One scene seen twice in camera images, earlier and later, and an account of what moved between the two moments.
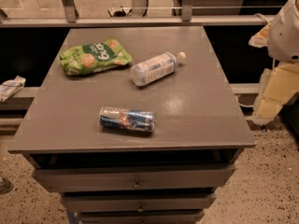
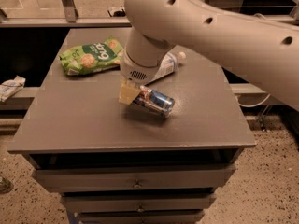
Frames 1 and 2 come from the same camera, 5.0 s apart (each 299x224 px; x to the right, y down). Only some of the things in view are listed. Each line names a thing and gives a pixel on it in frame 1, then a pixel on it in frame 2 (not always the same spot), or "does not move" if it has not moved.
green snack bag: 92,56 does not move
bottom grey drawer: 142,217 does not move
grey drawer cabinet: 134,125 does not move
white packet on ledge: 10,87 does not move
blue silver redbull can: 127,119 → 154,101
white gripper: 285,36 → 136,73
